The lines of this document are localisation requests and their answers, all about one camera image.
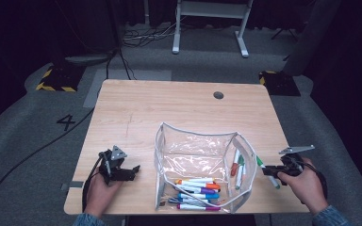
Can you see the dark blue capped marker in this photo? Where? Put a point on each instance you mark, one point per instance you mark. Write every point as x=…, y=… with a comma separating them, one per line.
x=173, y=201

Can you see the person's left hand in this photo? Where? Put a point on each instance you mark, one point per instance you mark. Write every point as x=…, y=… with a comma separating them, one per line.
x=99, y=197

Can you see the bright green capped marker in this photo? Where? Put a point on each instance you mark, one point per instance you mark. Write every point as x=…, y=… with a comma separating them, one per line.
x=259, y=161

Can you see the person's right hand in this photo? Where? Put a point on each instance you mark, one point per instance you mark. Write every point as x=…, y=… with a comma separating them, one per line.
x=309, y=188

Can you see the white marker pen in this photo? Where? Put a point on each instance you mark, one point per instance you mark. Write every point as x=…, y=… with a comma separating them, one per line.
x=244, y=171

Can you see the dark green capped marker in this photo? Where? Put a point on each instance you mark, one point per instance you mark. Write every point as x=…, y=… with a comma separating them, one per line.
x=239, y=175

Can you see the grey flat stand base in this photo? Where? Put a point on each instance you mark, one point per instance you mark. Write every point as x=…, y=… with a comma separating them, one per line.
x=88, y=59

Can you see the black yellow striped base plate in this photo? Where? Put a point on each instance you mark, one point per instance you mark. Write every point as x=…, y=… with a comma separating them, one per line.
x=59, y=78
x=279, y=83

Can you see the light blue capped marker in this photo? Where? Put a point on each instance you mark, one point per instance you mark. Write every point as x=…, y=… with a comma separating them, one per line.
x=212, y=196

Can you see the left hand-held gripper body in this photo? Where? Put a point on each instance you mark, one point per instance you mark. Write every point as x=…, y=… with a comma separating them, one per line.
x=118, y=153

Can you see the purple capped marker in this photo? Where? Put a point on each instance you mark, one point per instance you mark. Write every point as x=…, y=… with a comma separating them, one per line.
x=208, y=190

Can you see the black tripod stand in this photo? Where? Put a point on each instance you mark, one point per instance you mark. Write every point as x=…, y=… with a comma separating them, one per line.
x=276, y=34

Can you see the white metal table frame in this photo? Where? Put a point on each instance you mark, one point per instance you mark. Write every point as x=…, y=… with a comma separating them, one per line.
x=212, y=9

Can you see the grey tape strip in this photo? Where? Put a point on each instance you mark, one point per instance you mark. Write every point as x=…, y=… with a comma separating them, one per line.
x=75, y=184

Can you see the grey drape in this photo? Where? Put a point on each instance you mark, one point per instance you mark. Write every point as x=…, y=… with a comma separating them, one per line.
x=311, y=40

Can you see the orange capped marker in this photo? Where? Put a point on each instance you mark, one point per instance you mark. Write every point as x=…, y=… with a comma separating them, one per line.
x=213, y=186

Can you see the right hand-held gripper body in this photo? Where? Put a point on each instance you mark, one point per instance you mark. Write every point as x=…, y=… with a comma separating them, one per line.
x=292, y=164

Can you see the clear plastic pouch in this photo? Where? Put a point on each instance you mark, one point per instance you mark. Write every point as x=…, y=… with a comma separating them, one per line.
x=194, y=157

